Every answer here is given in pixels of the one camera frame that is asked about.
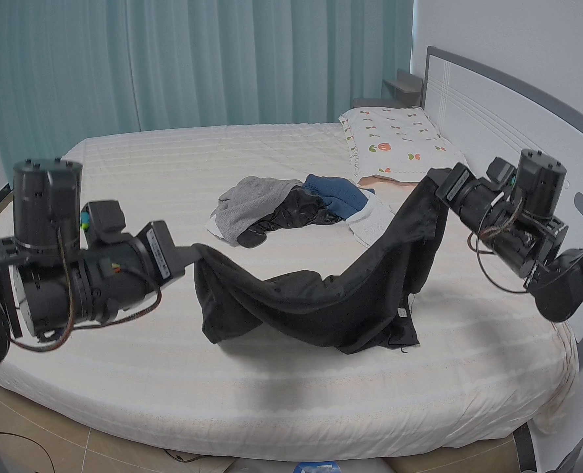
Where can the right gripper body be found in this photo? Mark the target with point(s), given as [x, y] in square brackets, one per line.
[473, 197]

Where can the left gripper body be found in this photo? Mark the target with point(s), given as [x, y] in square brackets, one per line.
[99, 288]

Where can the black T-shirt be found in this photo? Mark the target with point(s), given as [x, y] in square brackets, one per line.
[321, 303]

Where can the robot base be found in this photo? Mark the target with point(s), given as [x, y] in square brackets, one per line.
[316, 468]

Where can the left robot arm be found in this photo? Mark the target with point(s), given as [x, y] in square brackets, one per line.
[45, 200]

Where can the pile of clothes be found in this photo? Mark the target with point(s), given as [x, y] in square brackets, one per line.
[272, 205]

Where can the bed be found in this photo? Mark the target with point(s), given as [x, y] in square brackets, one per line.
[272, 165]

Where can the pale pink pillow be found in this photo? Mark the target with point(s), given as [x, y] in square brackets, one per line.
[390, 181]

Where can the white printed pillow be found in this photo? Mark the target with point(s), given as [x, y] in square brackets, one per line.
[400, 136]

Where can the grey bedside table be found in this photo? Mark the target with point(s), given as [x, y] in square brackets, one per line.
[400, 89]

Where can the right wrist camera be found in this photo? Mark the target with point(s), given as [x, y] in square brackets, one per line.
[499, 171]

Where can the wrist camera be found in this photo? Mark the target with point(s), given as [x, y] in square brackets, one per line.
[107, 219]
[499, 171]

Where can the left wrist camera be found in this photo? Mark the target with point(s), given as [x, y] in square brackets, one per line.
[107, 219]

